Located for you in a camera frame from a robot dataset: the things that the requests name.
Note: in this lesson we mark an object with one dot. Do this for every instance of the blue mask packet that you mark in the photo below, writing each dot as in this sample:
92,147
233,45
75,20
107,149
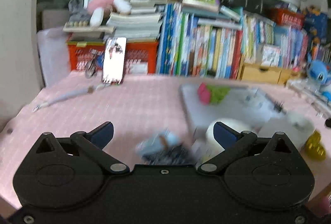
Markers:
157,143

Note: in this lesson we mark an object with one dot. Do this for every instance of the grey shallow box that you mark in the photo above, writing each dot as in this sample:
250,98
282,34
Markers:
251,106

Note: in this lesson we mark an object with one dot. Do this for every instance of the red plastic crate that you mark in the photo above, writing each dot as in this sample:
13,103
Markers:
138,57

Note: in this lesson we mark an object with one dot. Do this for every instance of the row of upright books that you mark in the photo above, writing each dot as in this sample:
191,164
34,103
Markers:
199,44

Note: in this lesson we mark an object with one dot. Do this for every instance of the stack of books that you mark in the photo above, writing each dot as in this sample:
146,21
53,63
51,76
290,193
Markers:
142,24

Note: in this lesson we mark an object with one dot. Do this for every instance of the red basket on books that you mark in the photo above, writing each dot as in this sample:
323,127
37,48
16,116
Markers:
285,17

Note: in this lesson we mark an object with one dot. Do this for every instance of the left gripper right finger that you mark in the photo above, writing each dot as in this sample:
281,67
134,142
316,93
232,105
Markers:
235,144

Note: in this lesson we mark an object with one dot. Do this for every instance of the white round container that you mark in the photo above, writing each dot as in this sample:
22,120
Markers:
205,147

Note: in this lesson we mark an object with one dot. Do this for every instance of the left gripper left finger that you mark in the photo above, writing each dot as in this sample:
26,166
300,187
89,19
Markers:
92,144

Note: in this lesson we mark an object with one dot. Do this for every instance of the wooden drawer box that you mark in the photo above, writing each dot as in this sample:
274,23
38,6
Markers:
262,74

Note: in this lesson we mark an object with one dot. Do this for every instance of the white cat plush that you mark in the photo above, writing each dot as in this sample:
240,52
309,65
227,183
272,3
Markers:
300,122

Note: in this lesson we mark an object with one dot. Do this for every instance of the pink tablecloth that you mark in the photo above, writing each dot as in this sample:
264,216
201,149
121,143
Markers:
138,108

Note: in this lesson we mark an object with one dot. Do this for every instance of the blue Stitch plush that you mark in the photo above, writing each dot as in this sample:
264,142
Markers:
318,72

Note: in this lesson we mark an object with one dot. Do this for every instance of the black hair claw clip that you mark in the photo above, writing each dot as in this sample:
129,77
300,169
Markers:
278,106

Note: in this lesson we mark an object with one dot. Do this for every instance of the pink green fabric flower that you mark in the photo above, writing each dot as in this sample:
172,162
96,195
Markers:
211,94

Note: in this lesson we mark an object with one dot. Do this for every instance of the pink white plush toy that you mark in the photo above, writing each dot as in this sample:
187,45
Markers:
99,9

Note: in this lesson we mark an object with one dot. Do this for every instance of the smartphone on stand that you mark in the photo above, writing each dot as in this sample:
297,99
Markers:
114,60

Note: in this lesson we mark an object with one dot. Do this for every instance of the grey elephant figurine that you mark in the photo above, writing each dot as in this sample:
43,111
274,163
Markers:
77,12

